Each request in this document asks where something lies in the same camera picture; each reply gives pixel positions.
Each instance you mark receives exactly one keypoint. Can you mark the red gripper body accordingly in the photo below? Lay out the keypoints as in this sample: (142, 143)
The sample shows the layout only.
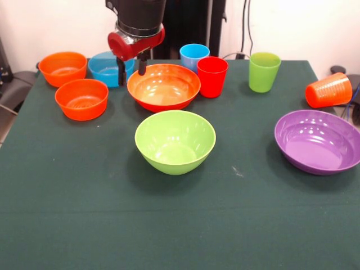
(121, 46)

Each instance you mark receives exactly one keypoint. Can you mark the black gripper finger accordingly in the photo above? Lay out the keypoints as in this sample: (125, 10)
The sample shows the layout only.
(142, 64)
(122, 73)

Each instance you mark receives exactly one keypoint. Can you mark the wide orange bowl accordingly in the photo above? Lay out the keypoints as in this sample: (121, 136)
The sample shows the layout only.
(163, 90)

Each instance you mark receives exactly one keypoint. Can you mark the green bowl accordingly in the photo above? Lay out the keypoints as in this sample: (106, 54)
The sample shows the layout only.
(174, 157)

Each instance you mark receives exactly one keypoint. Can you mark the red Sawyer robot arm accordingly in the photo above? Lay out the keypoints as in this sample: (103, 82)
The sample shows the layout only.
(140, 14)

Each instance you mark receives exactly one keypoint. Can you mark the blue bowl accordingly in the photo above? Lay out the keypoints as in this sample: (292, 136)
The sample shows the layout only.
(104, 74)

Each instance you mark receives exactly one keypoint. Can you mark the blue cup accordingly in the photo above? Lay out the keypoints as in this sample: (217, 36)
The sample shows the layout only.
(191, 56)

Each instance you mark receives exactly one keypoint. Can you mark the small orange bowl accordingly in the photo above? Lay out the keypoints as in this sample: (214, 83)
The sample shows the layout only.
(81, 109)
(63, 67)

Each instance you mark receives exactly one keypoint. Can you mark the red cup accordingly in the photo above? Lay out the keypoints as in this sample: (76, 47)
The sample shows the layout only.
(212, 78)

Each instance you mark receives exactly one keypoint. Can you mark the grey chair base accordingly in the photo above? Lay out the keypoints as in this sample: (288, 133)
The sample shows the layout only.
(17, 87)

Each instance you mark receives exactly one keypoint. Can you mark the dark equipment rack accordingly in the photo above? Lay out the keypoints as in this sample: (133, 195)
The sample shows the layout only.
(2, 64)

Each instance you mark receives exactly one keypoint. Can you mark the green cup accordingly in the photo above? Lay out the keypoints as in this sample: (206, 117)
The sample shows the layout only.
(264, 73)

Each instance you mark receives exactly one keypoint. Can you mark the dark green tablecloth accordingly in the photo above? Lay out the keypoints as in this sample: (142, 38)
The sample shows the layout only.
(168, 211)

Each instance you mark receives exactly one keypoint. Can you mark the orange cup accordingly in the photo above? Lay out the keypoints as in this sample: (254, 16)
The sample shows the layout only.
(329, 91)

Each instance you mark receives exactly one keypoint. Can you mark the purple bowl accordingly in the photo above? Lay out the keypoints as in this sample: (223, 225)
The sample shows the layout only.
(315, 146)

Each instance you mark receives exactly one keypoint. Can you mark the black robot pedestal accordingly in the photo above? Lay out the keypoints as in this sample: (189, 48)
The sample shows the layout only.
(191, 28)

